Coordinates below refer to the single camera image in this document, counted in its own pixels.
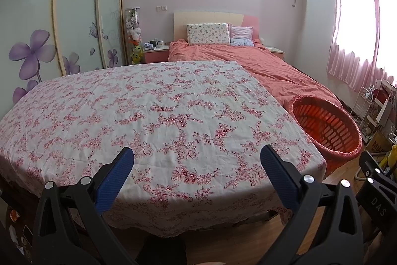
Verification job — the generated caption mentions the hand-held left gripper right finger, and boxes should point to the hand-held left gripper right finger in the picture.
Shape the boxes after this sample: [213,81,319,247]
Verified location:
[260,145,363,265]

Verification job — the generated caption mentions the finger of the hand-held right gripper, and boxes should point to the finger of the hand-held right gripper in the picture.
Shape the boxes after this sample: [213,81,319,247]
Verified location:
[359,150,397,188]

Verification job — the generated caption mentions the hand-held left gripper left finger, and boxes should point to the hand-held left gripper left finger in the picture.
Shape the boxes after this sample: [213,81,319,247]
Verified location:
[31,146,135,265]

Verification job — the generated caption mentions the orange plastic laundry basket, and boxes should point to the orange plastic laundry basket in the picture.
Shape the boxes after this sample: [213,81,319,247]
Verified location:
[288,95,363,171]

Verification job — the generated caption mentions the yellow bag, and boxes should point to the yellow bag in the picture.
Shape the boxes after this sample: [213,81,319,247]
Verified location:
[377,145,397,172]

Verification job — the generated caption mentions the brown cardboard box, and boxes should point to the brown cardboard box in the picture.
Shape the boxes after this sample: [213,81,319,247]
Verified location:
[366,130,393,157]

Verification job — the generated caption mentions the floral pink tablecloth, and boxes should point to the floral pink tablecloth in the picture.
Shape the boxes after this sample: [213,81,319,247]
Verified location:
[0,60,327,237]

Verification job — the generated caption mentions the bed with orange duvet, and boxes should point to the bed with orange duvet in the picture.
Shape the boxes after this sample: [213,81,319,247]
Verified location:
[167,39,343,112]

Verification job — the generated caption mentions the pink curtain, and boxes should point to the pink curtain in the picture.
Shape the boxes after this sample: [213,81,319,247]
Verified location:
[326,0,380,92]

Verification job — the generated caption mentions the pale wooden nightstand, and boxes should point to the pale wooden nightstand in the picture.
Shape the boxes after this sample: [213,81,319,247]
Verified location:
[265,45,285,59]

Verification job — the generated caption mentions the green yellow plush toy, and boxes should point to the green yellow plush toy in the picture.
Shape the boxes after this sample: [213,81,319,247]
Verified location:
[130,46,144,65]

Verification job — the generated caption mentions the pink nightstand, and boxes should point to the pink nightstand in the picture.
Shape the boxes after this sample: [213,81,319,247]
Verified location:
[143,46,170,64]

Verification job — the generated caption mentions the pink striped pillow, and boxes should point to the pink striped pillow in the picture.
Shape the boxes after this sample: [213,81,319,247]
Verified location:
[229,23,255,46]

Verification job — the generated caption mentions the plush toy display tube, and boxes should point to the plush toy display tube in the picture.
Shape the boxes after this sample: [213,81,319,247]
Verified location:
[125,7,144,65]

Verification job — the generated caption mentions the floral print pillow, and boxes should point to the floral print pillow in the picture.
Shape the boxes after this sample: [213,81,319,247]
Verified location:
[186,23,231,46]

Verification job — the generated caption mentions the flower print sliding wardrobe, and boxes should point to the flower print sliding wardrobe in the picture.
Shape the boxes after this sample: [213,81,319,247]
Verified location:
[0,0,126,104]

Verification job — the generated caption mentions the wooden bed headboard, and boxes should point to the wooden bed headboard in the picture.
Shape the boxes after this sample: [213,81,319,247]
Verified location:
[173,11,260,42]

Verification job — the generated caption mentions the white wire rack cart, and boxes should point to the white wire rack cart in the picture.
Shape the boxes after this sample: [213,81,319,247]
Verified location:
[352,85,377,129]

